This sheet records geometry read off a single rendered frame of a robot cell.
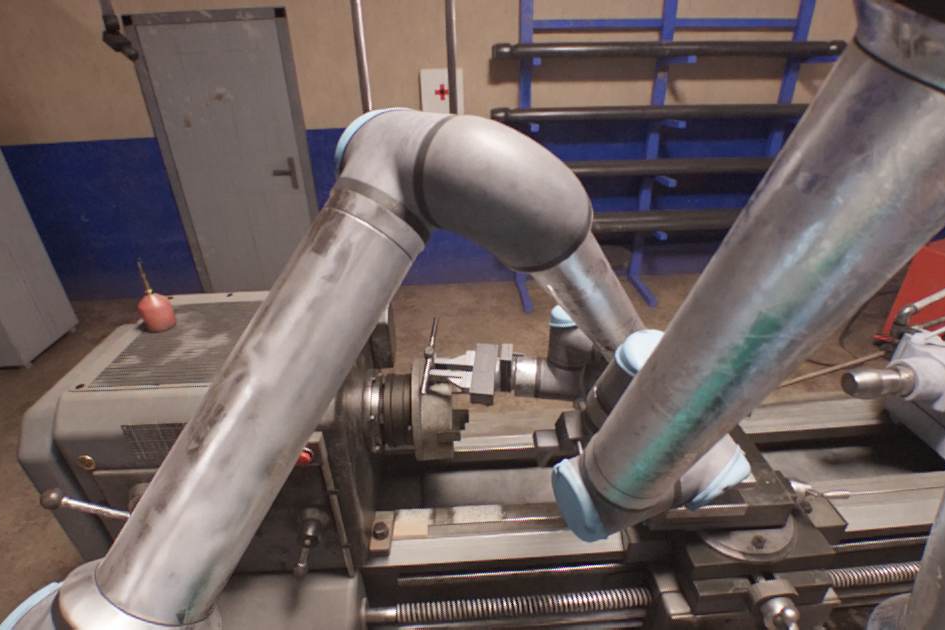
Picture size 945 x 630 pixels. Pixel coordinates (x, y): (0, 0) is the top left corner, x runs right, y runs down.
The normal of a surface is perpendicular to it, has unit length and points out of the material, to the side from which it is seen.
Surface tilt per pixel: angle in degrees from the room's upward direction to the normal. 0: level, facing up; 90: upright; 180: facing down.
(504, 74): 90
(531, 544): 36
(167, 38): 90
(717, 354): 97
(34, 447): 47
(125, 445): 90
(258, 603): 32
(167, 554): 59
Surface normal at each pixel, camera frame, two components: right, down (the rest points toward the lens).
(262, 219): 0.05, 0.49
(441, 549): 0.01, -0.42
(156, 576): 0.25, -0.06
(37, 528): -0.03, -0.87
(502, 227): -0.14, 0.64
